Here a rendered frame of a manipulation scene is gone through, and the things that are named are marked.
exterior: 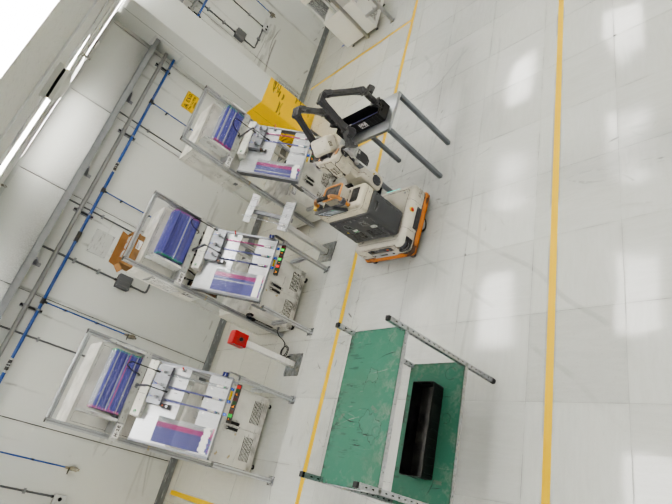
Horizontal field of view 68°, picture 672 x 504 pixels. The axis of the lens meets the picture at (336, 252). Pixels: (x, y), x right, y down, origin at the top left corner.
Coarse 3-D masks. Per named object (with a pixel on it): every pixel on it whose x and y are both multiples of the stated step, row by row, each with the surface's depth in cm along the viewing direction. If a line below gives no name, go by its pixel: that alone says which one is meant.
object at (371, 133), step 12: (396, 96) 455; (396, 108) 449; (360, 132) 473; (372, 132) 455; (384, 132) 444; (396, 132) 444; (384, 144) 532; (408, 144) 453; (396, 156) 542; (420, 156) 463; (360, 168) 505; (432, 168) 472
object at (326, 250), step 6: (276, 222) 527; (288, 228) 533; (294, 228) 539; (294, 234) 541; (300, 234) 543; (306, 240) 547; (312, 240) 553; (312, 246) 557; (318, 246) 557; (324, 246) 576; (330, 246) 567; (324, 252) 562; (330, 252) 561; (318, 258) 573; (324, 258) 564; (330, 258) 555
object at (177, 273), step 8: (152, 200) 480; (176, 208) 503; (184, 208) 494; (144, 216) 472; (200, 216) 504; (136, 232) 463; (136, 240) 462; (192, 240) 494; (128, 248) 455; (128, 256) 454; (144, 256) 473; (152, 256) 467; (160, 256) 467; (160, 264) 480; (168, 264) 475; (176, 264) 476; (176, 272) 483; (184, 272) 484; (176, 280) 477; (280, 320) 509; (312, 328) 517
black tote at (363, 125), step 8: (384, 104) 449; (360, 112) 472; (368, 112) 469; (384, 112) 447; (344, 120) 489; (352, 120) 486; (368, 120) 453; (376, 120) 450; (384, 120) 447; (360, 128) 467
